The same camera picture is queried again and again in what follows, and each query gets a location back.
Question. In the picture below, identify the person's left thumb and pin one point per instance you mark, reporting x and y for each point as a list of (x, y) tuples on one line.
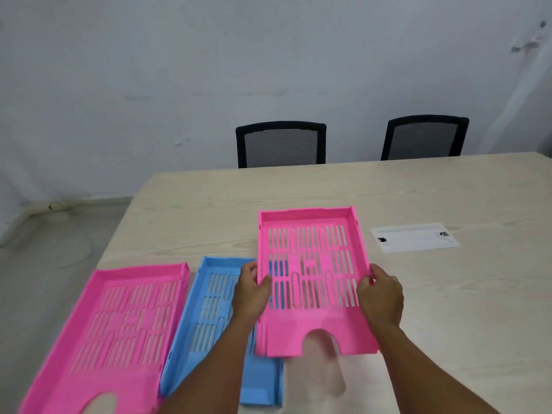
[(265, 286)]

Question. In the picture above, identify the person's right thumb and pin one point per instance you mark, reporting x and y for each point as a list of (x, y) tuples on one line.
[(363, 283)]

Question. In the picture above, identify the person's right hand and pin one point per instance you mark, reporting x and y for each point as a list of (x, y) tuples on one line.
[(381, 297)]

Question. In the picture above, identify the black mesh office chair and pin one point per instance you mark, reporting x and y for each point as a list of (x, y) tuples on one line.
[(280, 144), (425, 137)]

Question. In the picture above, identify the blue plastic paper tray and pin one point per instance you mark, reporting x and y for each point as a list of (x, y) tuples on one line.
[(215, 331)]

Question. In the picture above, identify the person's left hand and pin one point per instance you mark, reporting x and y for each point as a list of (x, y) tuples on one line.
[(249, 298)]

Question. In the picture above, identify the pink plastic paper tray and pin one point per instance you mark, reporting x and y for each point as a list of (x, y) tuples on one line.
[(108, 336), (312, 280)]

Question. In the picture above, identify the person's right forearm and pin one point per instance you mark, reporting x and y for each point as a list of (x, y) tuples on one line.
[(425, 372)]

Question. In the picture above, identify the person's left forearm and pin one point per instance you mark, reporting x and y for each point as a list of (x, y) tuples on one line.
[(207, 366)]

